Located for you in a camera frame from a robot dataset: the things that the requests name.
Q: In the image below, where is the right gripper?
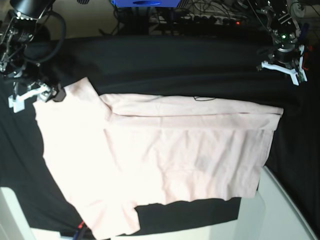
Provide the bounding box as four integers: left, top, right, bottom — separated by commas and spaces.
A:
24, 80, 67, 102

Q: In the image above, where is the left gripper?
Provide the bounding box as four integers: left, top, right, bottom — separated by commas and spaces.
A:
264, 43, 303, 68

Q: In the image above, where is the pink T-shirt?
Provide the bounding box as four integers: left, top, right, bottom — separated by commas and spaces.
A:
33, 78, 284, 240

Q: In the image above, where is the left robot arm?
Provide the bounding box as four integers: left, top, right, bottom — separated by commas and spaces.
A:
243, 0, 302, 69

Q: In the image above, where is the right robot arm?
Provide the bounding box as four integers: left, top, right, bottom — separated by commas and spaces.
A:
0, 0, 67, 103

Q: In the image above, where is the red clamp right side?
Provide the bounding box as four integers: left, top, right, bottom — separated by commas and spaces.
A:
302, 45, 313, 71

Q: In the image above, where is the black table cloth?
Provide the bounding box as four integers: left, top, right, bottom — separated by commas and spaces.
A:
0, 35, 320, 236

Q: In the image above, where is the white panel left front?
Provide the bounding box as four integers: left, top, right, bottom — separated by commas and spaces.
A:
0, 187, 61, 240

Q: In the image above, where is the white panel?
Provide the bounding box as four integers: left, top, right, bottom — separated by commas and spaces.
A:
233, 166, 320, 240
0, 187, 61, 240

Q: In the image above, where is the red blue clamp front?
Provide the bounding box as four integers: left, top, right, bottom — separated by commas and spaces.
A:
72, 221, 90, 240

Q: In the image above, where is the white panel right front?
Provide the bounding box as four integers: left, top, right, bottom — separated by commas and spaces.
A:
233, 166, 320, 240

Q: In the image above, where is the blue clamp handle right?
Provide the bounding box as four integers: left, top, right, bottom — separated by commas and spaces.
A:
298, 23, 309, 43

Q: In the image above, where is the power strip with cables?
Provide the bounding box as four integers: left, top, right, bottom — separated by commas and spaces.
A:
175, 13, 249, 27

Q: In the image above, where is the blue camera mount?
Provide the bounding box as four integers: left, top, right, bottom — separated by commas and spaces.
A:
111, 0, 180, 8

